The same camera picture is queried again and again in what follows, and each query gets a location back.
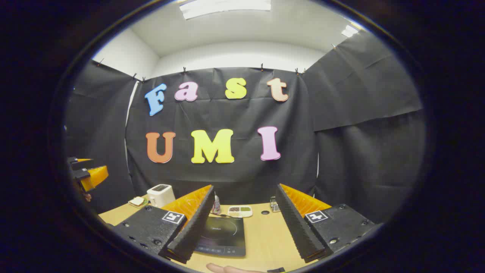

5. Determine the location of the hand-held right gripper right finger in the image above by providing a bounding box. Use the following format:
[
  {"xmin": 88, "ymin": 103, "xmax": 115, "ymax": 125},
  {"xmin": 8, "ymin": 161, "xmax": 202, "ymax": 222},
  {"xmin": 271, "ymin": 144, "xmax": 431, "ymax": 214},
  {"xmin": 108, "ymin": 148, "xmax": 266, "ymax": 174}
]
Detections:
[{"xmin": 275, "ymin": 184, "xmax": 381, "ymax": 263}]

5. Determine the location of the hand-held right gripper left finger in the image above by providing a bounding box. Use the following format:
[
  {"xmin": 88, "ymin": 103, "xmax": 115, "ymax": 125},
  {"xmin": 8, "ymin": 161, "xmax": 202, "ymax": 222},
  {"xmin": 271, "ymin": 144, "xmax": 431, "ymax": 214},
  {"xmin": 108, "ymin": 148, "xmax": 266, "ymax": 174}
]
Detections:
[{"xmin": 113, "ymin": 185, "xmax": 215, "ymax": 264}]

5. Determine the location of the black induction cooktop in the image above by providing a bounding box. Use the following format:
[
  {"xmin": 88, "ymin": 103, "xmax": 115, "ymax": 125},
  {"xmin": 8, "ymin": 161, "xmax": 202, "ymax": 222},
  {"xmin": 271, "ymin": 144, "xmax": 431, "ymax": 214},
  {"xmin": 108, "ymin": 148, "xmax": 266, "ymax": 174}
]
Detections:
[{"xmin": 194, "ymin": 215, "xmax": 247, "ymax": 257}]

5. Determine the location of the white toaster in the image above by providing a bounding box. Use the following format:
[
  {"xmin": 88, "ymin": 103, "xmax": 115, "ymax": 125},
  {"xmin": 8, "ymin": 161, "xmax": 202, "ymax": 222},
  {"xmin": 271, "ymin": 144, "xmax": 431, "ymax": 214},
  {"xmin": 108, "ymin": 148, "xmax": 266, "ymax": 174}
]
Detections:
[{"xmin": 147, "ymin": 184, "xmax": 176, "ymax": 208}]

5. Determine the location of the white divided seasoning dish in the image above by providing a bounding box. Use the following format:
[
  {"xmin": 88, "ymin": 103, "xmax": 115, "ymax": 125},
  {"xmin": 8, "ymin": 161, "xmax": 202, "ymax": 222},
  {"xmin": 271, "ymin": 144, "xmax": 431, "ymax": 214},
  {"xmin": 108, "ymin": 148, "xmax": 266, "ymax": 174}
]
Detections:
[{"xmin": 228, "ymin": 205, "xmax": 253, "ymax": 218}]

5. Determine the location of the black backdrop cloth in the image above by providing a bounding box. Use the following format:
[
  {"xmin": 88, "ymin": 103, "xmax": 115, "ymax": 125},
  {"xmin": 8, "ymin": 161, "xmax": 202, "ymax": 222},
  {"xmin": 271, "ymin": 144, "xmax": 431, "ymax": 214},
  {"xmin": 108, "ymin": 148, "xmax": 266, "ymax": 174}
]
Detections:
[{"xmin": 64, "ymin": 30, "xmax": 427, "ymax": 224}]

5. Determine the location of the large ceiling light panel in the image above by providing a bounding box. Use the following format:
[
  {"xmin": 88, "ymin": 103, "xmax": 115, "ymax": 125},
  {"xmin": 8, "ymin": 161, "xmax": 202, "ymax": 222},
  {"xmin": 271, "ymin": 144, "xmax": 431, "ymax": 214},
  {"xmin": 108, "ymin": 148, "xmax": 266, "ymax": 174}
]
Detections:
[{"xmin": 179, "ymin": 0, "xmax": 272, "ymax": 20}]

